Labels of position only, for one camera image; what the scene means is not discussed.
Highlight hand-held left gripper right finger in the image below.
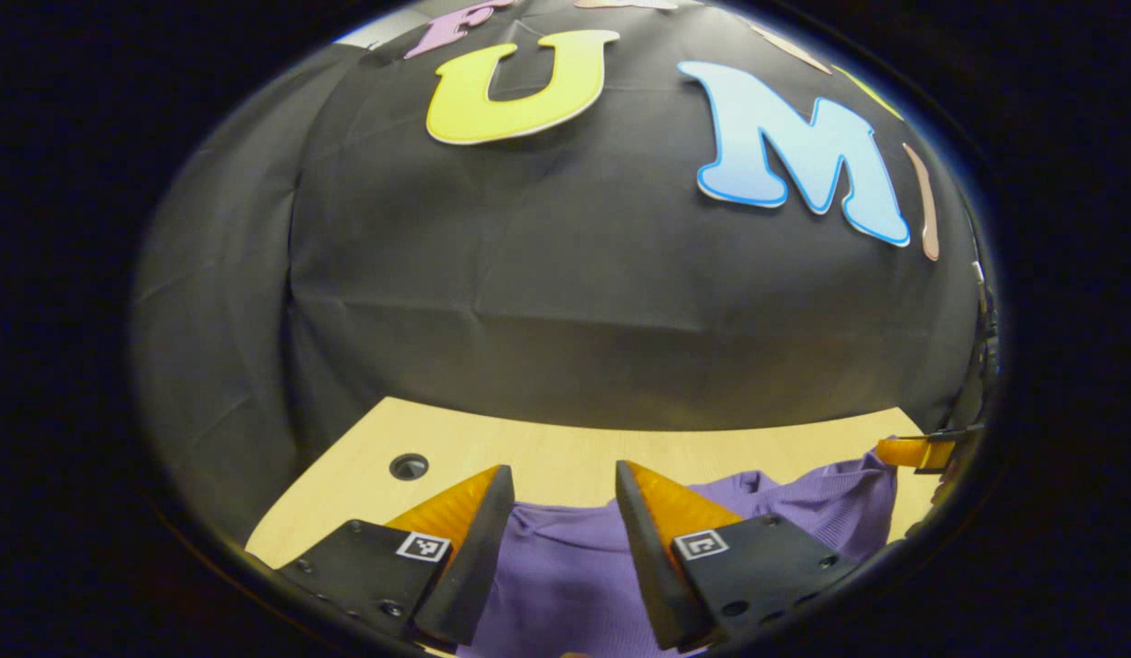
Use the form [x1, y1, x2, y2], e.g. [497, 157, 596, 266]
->
[615, 459, 861, 653]

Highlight black backdrop cloth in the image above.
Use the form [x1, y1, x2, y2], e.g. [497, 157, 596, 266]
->
[132, 0, 996, 540]

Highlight purple shirt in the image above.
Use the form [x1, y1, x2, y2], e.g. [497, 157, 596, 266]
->
[456, 450, 899, 658]

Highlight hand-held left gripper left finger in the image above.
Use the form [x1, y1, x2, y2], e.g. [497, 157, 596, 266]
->
[275, 463, 516, 646]

